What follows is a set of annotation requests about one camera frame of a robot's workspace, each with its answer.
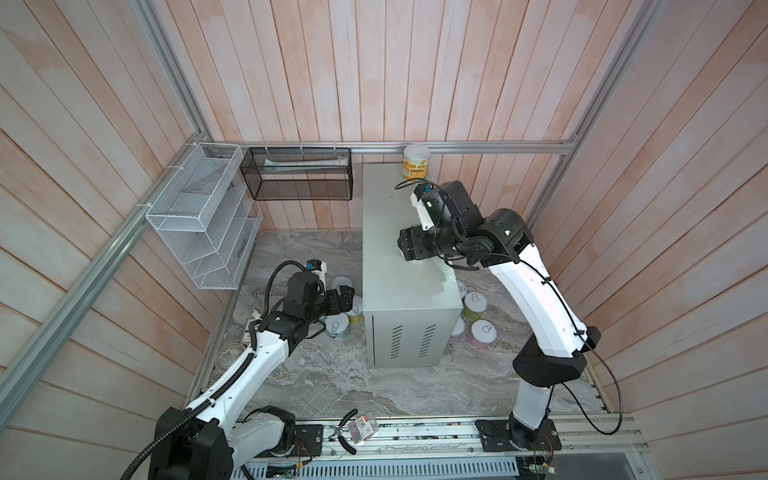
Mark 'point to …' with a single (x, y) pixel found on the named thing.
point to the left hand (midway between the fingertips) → (341, 297)
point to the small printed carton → (257, 315)
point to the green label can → (475, 304)
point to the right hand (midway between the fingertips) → (410, 240)
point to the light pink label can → (459, 330)
